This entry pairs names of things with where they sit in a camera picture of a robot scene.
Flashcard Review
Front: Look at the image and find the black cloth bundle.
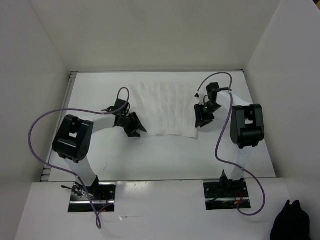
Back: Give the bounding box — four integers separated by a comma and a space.
270, 200, 311, 240

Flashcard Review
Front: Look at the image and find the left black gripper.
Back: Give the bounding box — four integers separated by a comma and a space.
120, 112, 146, 138

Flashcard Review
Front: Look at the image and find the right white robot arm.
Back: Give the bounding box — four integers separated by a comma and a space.
194, 82, 265, 197

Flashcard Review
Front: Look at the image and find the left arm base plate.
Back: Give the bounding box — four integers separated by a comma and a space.
61, 182, 116, 213

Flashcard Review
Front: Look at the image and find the white pleated skirt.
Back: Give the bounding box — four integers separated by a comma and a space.
128, 82, 198, 139

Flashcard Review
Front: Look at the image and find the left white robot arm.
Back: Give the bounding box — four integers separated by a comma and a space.
52, 98, 147, 200

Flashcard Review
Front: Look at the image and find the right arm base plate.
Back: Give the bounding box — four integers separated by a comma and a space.
203, 180, 251, 211

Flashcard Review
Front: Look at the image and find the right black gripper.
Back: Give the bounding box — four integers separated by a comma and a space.
194, 101, 222, 128

